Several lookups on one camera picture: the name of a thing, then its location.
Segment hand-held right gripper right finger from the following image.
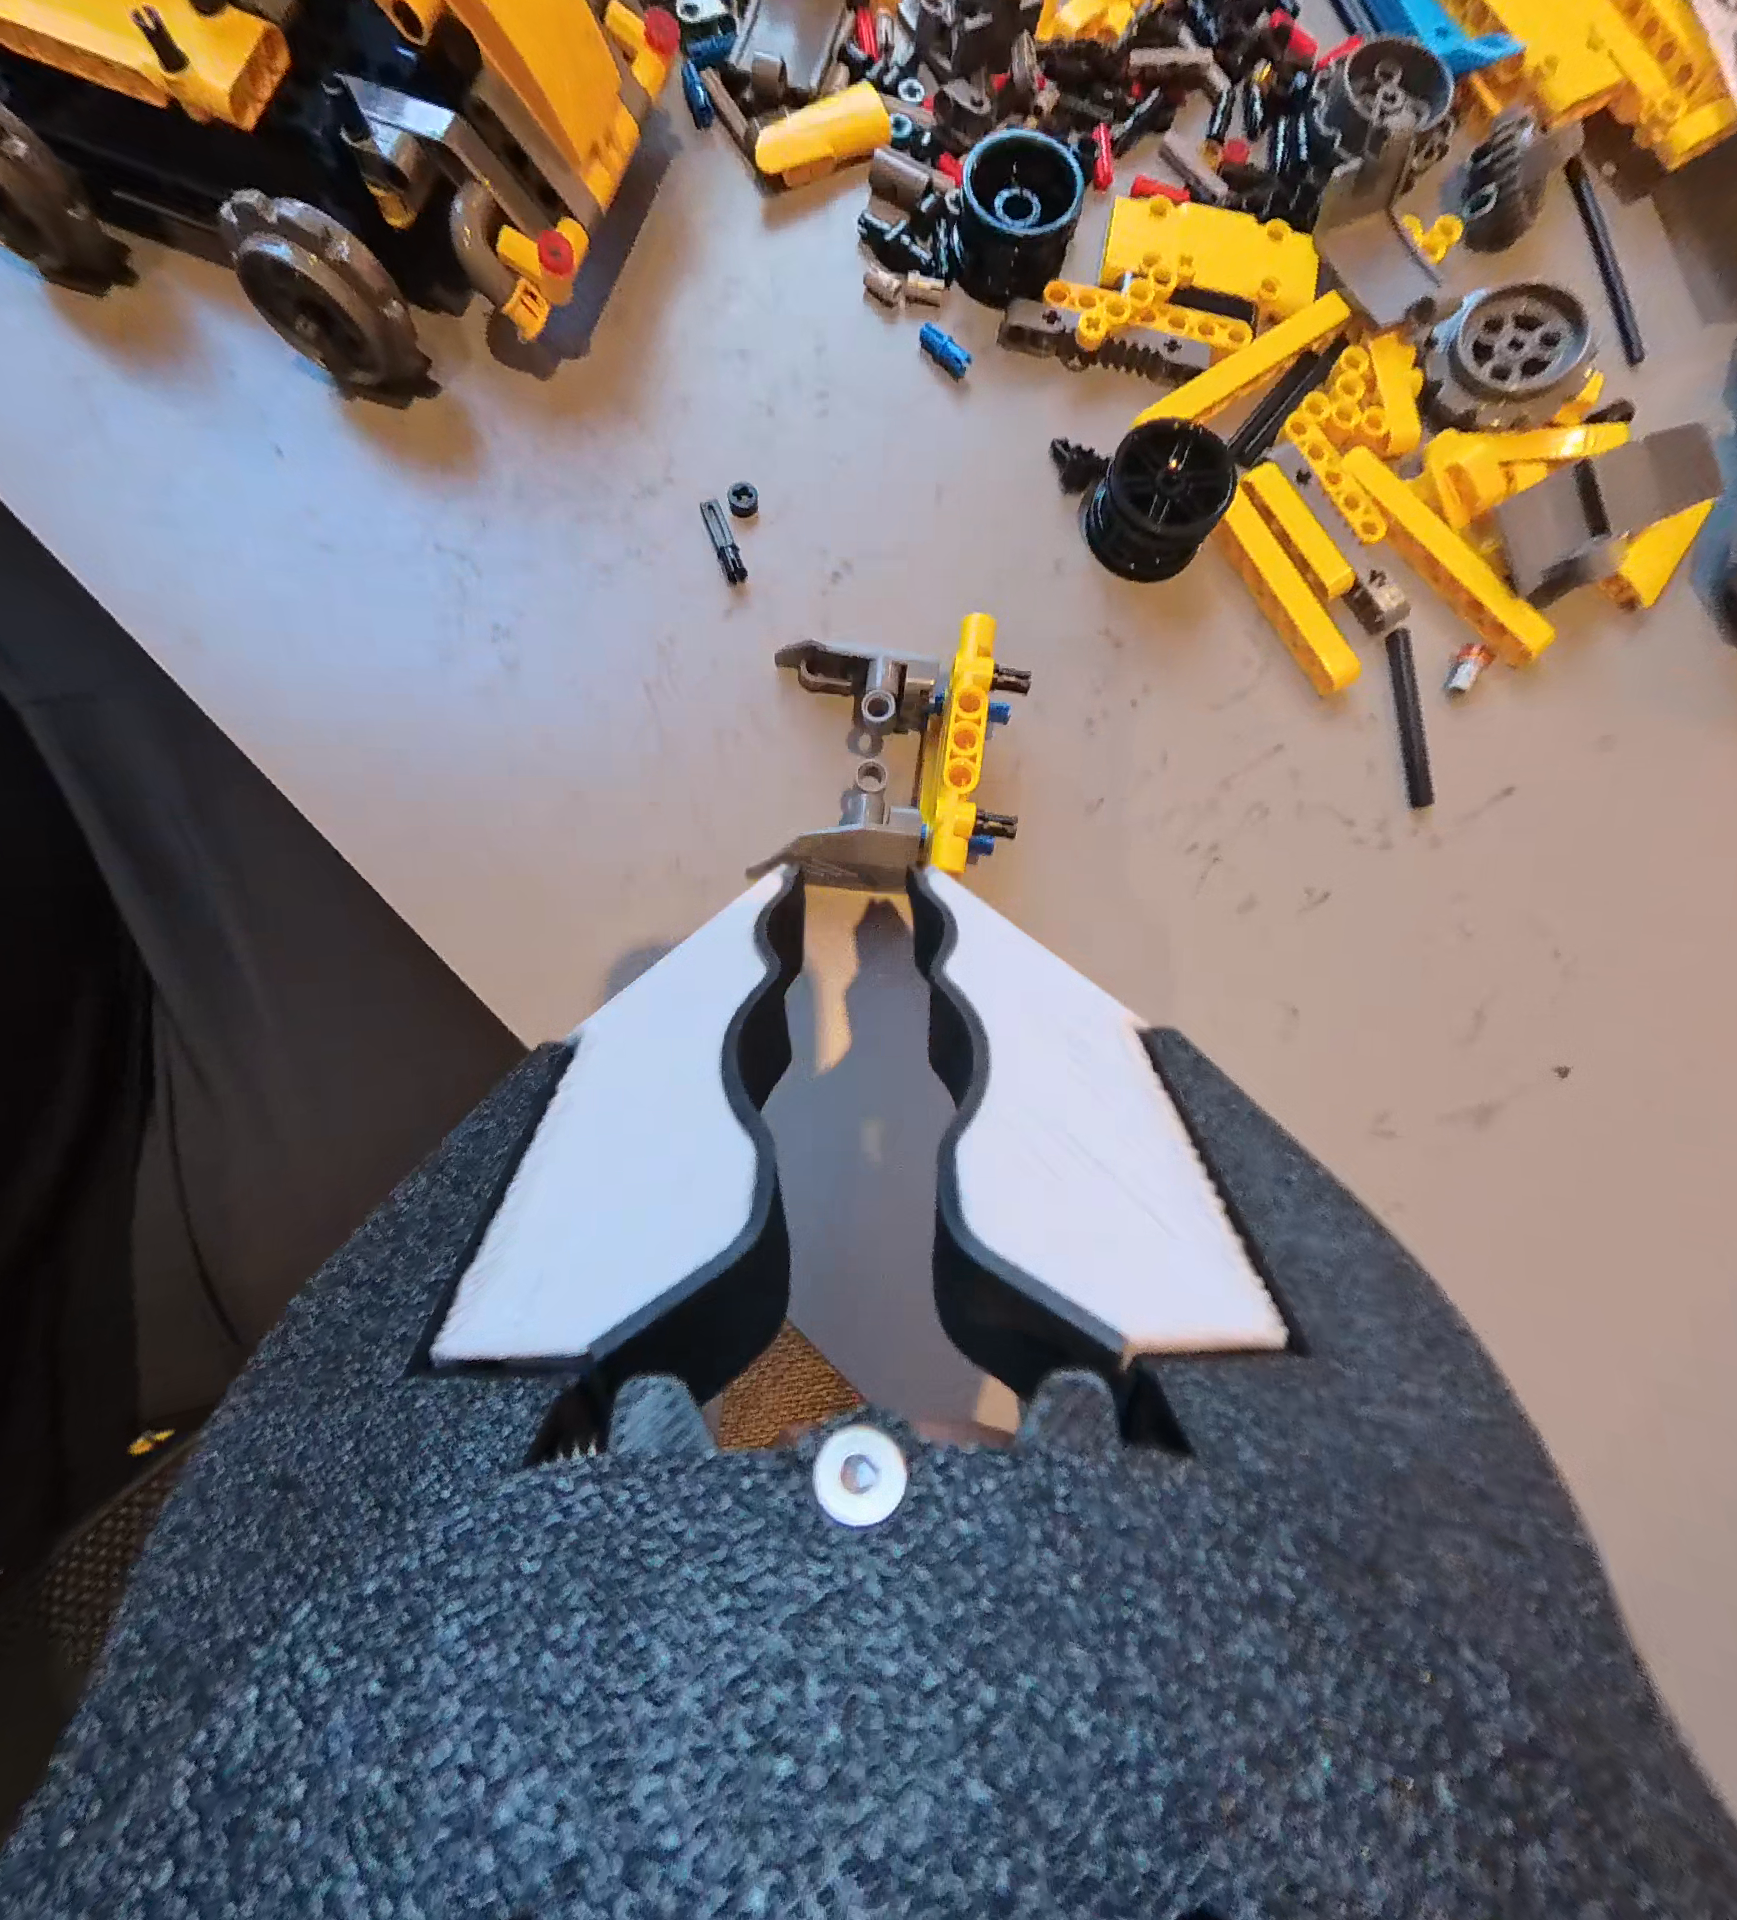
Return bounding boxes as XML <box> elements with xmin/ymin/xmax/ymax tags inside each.
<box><xmin>906</xmin><ymin>867</ymin><xmax>1291</xmax><ymax>1407</ymax></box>

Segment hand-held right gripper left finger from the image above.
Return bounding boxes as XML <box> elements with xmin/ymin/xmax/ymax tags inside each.
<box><xmin>427</xmin><ymin>867</ymin><xmax>809</xmax><ymax>1405</ymax></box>

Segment grey and yellow brick assembly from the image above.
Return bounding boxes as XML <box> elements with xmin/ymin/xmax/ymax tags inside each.
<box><xmin>746</xmin><ymin>638</ymin><xmax>951</xmax><ymax>887</ymax></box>

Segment pile of grey bricks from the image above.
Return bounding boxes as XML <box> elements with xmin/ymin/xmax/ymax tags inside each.
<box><xmin>680</xmin><ymin>0</ymin><xmax>1409</xmax><ymax>316</ymax></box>

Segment yellow black brick vehicle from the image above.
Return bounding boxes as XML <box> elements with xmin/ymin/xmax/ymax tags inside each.
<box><xmin>0</xmin><ymin>0</ymin><xmax>680</xmax><ymax>408</ymax></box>

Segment grey desk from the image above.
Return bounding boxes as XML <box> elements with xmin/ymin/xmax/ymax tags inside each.
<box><xmin>0</xmin><ymin>0</ymin><xmax>1737</xmax><ymax>1829</ymax></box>

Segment person's grey trousers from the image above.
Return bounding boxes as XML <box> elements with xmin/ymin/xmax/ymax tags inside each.
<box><xmin>0</xmin><ymin>404</ymin><xmax>527</xmax><ymax>1410</ymax></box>

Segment short black axle rod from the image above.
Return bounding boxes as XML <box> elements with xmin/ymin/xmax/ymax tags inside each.
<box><xmin>1387</xmin><ymin>624</ymin><xmax>1437</xmax><ymax>810</ymax></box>

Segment black toy wheel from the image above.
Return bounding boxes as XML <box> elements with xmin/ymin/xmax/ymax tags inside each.
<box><xmin>1078</xmin><ymin>416</ymin><xmax>1241</xmax><ymax>583</ymax></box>

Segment short yellow beam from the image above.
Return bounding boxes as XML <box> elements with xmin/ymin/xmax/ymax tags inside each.
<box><xmin>1241</xmin><ymin>458</ymin><xmax>1359</xmax><ymax>600</ymax></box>

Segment black mesh chair seat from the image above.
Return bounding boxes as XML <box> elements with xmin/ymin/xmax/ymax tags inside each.
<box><xmin>0</xmin><ymin>1425</ymin><xmax>193</xmax><ymax>1920</ymax></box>

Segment long black axle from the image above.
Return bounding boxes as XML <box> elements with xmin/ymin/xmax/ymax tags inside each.
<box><xmin>1228</xmin><ymin>344</ymin><xmax>1342</xmax><ymax>467</ymax></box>

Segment yellow arched brick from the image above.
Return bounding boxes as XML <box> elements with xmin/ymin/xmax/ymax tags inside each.
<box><xmin>1423</xmin><ymin>419</ymin><xmax>1634</xmax><ymax>526</ymax></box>

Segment long flat yellow beam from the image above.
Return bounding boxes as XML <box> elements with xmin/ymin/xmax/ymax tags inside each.
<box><xmin>1135</xmin><ymin>290</ymin><xmax>1352</xmax><ymax>436</ymax></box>

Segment long yellow holed liftarm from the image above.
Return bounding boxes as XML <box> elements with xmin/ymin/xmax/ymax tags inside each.
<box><xmin>1044</xmin><ymin>273</ymin><xmax>1259</xmax><ymax>354</ymax></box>

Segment yellow and black panel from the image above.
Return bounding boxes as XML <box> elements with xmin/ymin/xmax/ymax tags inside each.
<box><xmin>1098</xmin><ymin>195</ymin><xmax>1324</xmax><ymax>324</ymax></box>

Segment black toothed wheel hub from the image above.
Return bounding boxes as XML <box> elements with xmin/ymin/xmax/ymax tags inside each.
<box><xmin>957</xmin><ymin>126</ymin><xmax>1094</xmax><ymax>306</ymax></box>

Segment thin black rod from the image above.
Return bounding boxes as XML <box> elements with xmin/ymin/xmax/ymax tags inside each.
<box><xmin>1561</xmin><ymin>153</ymin><xmax>1652</xmax><ymax>369</ymax></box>

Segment yellow curved panel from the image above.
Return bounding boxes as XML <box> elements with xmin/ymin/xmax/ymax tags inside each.
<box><xmin>751</xmin><ymin>84</ymin><xmax>896</xmax><ymax>187</ymax></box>

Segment small dark grey gear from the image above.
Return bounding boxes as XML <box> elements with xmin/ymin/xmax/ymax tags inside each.
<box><xmin>1455</xmin><ymin>110</ymin><xmax>1585</xmax><ymax>253</ymax></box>

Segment blue brick separator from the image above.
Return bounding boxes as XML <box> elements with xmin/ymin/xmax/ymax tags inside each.
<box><xmin>1356</xmin><ymin>0</ymin><xmax>1526</xmax><ymax>78</ymax></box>

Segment stack of yellow holed panels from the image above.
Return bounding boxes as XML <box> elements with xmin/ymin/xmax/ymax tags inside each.
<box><xmin>1437</xmin><ymin>0</ymin><xmax>1737</xmax><ymax>168</ymax></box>

